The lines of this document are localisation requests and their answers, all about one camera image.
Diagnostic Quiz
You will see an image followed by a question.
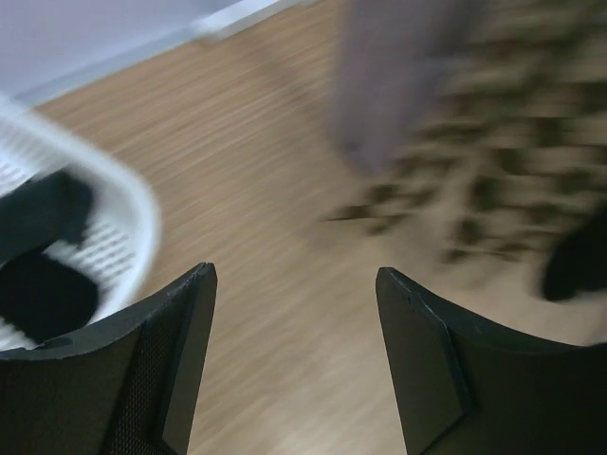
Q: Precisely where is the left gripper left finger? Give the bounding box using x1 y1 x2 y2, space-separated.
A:
1 263 217 455

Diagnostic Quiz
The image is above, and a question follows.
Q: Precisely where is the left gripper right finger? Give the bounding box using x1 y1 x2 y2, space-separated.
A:
376 267 606 455

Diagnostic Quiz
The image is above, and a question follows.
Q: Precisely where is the black sock with white stripes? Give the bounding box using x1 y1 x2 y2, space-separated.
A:
1 170 101 344

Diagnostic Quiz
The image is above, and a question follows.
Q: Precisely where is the brown argyle sock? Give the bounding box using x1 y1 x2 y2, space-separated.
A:
330 1 606 264

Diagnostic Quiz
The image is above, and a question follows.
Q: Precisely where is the grey sock rust striped cuff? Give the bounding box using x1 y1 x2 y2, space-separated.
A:
332 1 458 174

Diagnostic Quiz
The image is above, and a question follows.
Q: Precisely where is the white perforated plastic basket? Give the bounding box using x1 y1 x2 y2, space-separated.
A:
0 92 160 352

